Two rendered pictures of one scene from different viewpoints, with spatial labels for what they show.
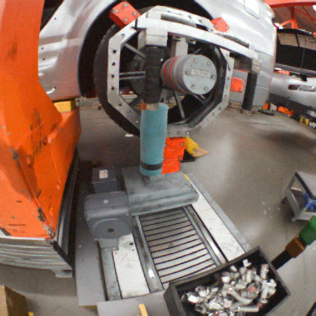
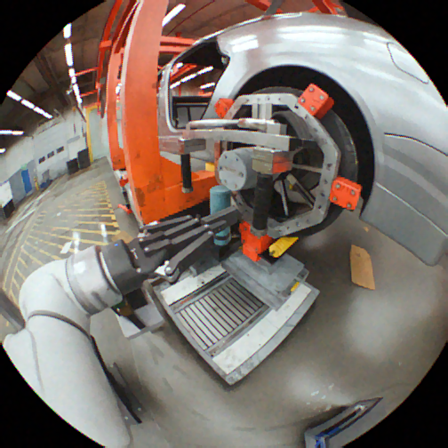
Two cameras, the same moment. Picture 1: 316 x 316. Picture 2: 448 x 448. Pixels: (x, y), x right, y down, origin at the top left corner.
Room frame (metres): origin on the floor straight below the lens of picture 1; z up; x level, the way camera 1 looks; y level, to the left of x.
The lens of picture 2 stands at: (0.30, -0.57, 0.99)
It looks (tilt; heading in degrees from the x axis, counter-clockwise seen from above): 34 degrees down; 70
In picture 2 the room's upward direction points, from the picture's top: straight up
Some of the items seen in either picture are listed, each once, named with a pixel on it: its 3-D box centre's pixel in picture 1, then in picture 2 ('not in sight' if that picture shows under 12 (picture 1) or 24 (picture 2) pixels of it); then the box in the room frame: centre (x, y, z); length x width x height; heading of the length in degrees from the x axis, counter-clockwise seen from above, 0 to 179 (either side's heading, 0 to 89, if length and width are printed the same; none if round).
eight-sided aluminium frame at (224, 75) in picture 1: (177, 73); (264, 164); (0.65, -0.05, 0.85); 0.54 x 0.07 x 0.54; 110
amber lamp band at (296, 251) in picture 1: (297, 244); (124, 307); (0.09, -0.31, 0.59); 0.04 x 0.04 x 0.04; 20
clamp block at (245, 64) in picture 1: (247, 64); (274, 158); (0.52, -0.28, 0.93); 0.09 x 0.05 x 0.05; 20
